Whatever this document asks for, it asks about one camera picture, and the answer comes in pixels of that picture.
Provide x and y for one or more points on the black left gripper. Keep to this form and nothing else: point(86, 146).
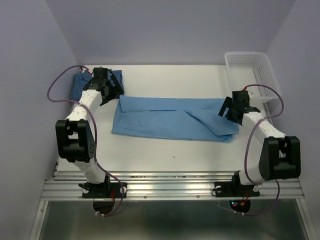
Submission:
point(115, 90)

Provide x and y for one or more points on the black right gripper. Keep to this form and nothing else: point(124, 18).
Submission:
point(227, 103)

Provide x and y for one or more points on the light blue long sleeve shirt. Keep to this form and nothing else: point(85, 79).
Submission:
point(190, 119)

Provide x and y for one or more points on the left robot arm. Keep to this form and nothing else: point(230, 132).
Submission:
point(77, 136)

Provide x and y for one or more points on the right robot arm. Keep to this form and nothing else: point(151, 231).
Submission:
point(280, 157)

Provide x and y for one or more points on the white plastic mesh basket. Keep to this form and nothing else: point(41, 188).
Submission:
point(253, 69)

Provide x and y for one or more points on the blue plaid folded shirt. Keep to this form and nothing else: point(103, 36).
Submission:
point(82, 78)

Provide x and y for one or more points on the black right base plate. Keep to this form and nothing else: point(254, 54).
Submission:
point(226, 189)

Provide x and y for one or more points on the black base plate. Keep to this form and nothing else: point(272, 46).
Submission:
point(226, 189)
point(109, 190)

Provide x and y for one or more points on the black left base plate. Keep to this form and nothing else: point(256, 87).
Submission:
point(109, 190)

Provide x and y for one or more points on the aluminium mounting rail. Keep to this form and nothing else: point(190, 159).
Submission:
point(160, 186)

